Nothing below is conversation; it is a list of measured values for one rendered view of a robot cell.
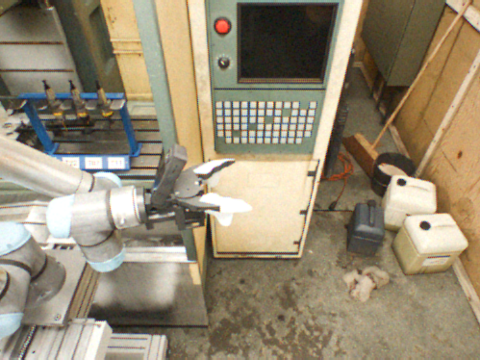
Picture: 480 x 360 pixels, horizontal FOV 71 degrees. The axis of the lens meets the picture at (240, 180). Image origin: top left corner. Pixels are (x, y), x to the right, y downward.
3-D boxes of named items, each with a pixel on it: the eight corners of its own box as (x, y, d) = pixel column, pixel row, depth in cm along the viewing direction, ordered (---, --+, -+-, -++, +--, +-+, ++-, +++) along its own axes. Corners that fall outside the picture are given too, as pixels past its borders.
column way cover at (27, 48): (84, 96, 210) (51, 10, 173) (9, 96, 210) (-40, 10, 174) (87, 92, 214) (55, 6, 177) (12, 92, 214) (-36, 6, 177)
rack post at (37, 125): (52, 156, 171) (25, 107, 150) (41, 156, 171) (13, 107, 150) (60, 143, 178) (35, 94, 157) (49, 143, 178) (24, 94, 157)
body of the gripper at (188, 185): (203, 201, 71) (145, 211, 69) (199, 167, 65) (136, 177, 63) (209, 226, 65) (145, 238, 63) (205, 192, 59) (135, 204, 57)
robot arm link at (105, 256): (128, 228, 78) (115, 197, 70) (127, 271, 70) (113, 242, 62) (92, 235, 77) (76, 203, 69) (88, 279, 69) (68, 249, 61)
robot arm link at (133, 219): (112, 180, 63) (108, 209, 56) (137, 176, 63) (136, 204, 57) (121, 210, 67) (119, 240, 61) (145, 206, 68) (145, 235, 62)
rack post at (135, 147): (138, 157, 171) (124, 107, 150) (128, 157, 171) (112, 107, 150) (142, 144, 178) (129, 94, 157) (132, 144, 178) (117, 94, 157)
